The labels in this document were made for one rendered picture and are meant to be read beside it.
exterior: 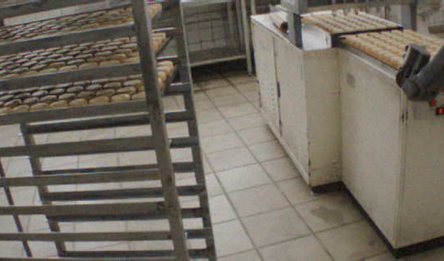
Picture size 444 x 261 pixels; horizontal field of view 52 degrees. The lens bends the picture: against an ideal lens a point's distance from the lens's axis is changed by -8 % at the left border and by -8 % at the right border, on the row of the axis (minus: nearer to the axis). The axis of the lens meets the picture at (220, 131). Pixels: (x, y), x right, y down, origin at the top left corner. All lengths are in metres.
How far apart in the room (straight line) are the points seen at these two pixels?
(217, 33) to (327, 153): 3.31
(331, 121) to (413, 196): 0.71
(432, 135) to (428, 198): 0.30
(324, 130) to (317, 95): 0.20
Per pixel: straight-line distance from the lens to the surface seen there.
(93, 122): 1.67
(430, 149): 2.04
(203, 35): 5.67
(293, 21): 2.50
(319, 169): 2.67
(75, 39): 1.15
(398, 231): 2.17
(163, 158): 1.16
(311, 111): 2.52
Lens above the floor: 1.40
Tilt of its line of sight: 22 degrees down
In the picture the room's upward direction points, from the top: 7 degrees counter-clockwise
